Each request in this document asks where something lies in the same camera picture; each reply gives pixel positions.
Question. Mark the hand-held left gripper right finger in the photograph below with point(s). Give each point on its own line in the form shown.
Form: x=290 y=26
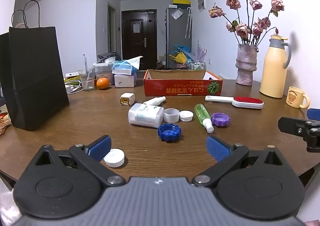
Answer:
x=218 y=148

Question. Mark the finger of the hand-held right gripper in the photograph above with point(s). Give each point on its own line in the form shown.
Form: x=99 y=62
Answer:
x=314 y=114
x=287 y=124

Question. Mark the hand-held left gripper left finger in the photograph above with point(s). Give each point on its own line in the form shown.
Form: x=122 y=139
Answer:
x=100 y=146

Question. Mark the white screw cap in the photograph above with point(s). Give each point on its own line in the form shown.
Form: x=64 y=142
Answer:
x=115 y=158
x=186 y=116

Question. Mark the purple screw cap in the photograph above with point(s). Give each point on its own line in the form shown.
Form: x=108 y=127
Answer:
x=220 y=119

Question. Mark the green spray bottle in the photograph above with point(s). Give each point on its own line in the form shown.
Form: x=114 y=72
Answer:
x=201 y=113

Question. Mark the white red lint brush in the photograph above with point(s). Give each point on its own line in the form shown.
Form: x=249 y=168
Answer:
x=247 y=102

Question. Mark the blue screw cap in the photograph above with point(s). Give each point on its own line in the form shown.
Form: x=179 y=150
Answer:
x=170 y=134

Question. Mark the white charger adapter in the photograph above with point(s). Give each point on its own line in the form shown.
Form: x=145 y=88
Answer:
x=127 y=99

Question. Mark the large white plastic bottle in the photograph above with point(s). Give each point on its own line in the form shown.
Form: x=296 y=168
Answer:
x=145 y=116

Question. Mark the white small cup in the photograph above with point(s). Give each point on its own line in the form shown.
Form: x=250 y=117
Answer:
x=171 y=116

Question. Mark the small white spray bottle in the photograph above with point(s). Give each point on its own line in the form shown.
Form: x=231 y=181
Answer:
x=153 y=101

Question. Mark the orange cardboard box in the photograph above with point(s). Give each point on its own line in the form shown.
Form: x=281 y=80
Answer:
x=160 y=88

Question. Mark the yellow bear mug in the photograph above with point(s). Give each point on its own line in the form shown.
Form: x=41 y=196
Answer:
x=295 y=97

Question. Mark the yellow thermos jug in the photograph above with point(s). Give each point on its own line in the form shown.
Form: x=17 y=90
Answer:
x=272 y=73

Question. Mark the orange fruit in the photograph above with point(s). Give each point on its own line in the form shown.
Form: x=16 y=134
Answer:
x=102 y=84

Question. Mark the clear glass cup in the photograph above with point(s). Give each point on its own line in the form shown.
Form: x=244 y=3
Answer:
x=87 y=84

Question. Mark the white purple tissue pack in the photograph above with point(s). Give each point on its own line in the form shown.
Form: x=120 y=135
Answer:
x=125 y=81

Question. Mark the yellow banana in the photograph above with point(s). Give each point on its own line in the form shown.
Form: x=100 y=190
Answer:
x=71 y=81

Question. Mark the pink textured vase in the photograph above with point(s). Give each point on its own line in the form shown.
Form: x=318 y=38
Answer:
x=246 y=66

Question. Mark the clear food container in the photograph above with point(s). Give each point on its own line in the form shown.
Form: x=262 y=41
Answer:
x=103 y=74

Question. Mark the white straw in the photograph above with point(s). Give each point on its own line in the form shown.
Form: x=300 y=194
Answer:
x=88 y=75

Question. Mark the white flat box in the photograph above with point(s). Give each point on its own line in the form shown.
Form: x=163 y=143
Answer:
x=72 y=73

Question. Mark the blue tissue pack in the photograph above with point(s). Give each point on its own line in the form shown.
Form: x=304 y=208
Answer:
x=122 y=68

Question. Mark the white stick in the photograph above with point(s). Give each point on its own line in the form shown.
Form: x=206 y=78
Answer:
x=85 y=61

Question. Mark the black and white container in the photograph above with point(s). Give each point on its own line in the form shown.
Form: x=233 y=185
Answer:
x=107 y=57

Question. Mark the pink bucket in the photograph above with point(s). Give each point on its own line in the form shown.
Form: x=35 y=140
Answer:
x=181 y=65

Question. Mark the large black paper bag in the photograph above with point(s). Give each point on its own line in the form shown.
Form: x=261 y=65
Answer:
x=35 y=78

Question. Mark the purple feather decoration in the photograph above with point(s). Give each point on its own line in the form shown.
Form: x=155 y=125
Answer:
x=201 y=52

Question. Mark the colourful snack packet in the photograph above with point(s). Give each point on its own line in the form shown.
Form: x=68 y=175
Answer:
x=5 y=124

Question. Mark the yellow bag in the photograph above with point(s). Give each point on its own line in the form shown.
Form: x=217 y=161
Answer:
x=178 y=58

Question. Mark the bunch of dried roses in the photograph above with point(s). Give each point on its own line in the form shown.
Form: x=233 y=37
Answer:
x=242 y=29

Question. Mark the blue folding rack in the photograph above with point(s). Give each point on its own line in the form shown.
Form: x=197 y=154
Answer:
x=182 y=48

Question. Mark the grey patterned cloth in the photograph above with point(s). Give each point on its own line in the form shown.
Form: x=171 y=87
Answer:
x=6 y=198

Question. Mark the dark entrance door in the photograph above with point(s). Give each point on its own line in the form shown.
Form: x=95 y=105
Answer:
x=138 y=46

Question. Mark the grey refrigerator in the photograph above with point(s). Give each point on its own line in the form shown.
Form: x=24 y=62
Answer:
x=175 y=38

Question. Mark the white folded umbrella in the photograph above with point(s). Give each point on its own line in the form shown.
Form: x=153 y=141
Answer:
x=188 y=23

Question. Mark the clear plastic pouch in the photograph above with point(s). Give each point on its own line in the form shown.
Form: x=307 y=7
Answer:
x=176 y=15

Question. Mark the yellow box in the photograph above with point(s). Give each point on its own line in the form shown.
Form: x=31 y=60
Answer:
x=181 y=2

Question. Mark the side door frame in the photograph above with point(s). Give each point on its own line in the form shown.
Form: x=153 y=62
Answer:
x=111 y=28

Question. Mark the white wall panel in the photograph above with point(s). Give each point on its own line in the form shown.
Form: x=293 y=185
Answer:
x=201 y=1

